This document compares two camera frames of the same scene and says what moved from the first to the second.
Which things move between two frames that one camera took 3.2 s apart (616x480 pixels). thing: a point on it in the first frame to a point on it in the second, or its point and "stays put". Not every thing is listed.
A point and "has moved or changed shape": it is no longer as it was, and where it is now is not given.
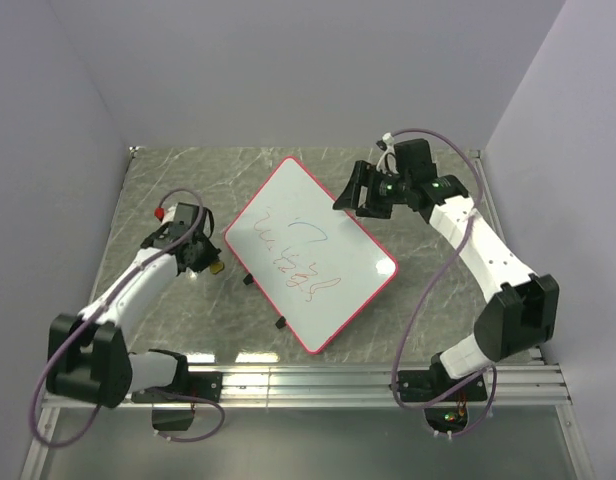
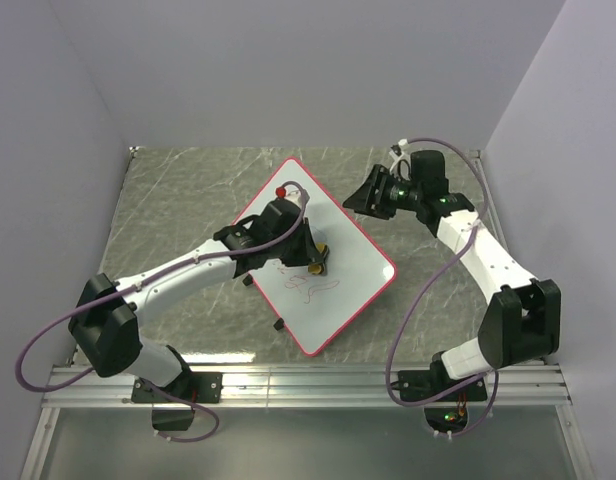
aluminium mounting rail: [531, 386] stays put
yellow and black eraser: [216, 267] has moved or changed shape
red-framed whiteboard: [318, 263] stays put
